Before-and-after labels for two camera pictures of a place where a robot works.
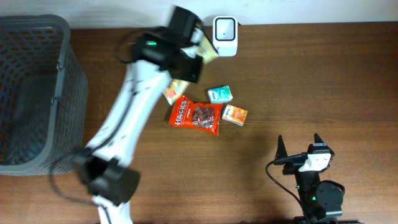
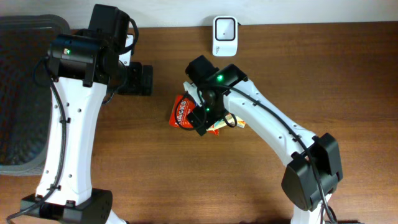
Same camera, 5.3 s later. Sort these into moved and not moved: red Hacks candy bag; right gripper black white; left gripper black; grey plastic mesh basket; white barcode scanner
Moved: left gripper black; right gripper black white
Not moved: white barcode scanner; red Hacks candy bag; grey plastic mesh basket
